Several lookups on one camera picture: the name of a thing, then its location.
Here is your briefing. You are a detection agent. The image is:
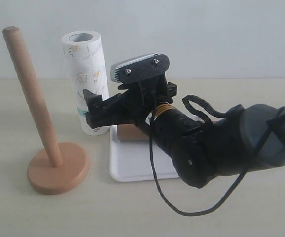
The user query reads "brown cardboard tube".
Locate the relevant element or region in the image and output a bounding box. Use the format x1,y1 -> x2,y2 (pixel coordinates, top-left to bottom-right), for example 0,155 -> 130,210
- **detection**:
116,120 -> 219,143

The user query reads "wooden paper towel holder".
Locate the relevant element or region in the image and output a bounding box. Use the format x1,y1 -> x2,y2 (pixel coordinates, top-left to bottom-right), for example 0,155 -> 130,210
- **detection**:
2,26 -> 89,195

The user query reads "patterned white paper towel roll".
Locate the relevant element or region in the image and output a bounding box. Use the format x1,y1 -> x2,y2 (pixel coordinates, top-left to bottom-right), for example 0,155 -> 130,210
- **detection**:
61,31 -> 109,136

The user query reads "white rectangular tray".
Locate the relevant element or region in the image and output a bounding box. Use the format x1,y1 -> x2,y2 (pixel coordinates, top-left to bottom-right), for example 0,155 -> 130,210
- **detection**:
109,126 -> 179,182

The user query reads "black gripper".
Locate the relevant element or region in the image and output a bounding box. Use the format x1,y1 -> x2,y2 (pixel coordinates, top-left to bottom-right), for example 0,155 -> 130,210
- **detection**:
83,75 -> 177,129

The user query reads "wrist camera with black plate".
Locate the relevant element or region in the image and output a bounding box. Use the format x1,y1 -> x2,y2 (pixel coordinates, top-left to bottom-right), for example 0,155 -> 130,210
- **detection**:
110,53 -> 170,84

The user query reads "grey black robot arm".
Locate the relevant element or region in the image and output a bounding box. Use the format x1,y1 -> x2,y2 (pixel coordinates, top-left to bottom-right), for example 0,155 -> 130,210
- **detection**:
83,75 -> 285,188

